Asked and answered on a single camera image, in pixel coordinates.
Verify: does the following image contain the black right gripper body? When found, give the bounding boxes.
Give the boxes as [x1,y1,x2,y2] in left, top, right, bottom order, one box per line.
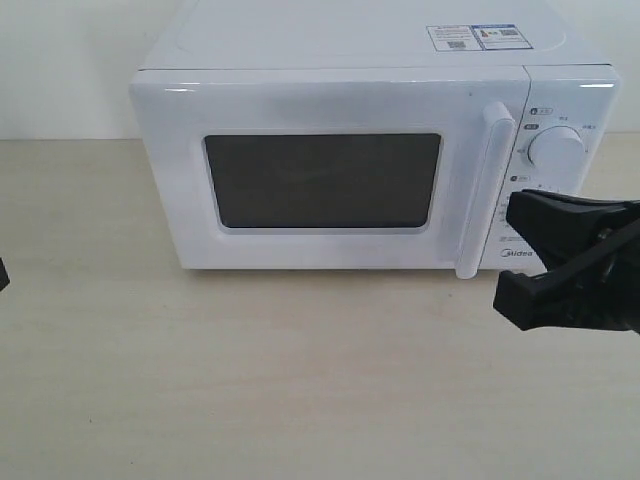
[570,199,639,333]

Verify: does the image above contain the white microwave oven body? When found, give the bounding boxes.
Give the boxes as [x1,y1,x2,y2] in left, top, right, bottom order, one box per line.
[136,1,620,271]

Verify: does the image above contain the upper white control knob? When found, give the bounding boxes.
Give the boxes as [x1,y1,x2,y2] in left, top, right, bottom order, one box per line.
[528,126,586,172]

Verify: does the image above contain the blue white warning sticker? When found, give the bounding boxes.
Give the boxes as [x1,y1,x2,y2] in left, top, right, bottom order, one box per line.
[426,24,532,52]

